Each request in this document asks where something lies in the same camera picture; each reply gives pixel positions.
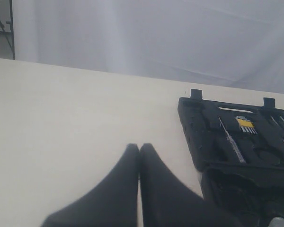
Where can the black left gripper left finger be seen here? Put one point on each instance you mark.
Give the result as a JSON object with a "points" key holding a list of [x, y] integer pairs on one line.
{"points": [[112, 203]]}

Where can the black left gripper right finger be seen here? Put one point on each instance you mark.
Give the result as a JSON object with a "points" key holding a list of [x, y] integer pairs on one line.
{"points": [[167, 202]]}

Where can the black plastic tool case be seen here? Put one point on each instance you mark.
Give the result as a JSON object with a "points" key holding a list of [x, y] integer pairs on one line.
{"points": [[252, 191]]}

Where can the hex key set yellow holder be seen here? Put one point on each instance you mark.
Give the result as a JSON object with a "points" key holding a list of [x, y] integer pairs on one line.
{"points": [[246, 125]]}

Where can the clear handle test screwdriver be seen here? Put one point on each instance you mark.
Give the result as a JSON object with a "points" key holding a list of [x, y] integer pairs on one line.
{"points": [[233, 143]]}

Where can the black metal stand frame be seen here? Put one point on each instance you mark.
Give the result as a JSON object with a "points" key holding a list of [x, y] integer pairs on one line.
{"points": [[7, 47]]}

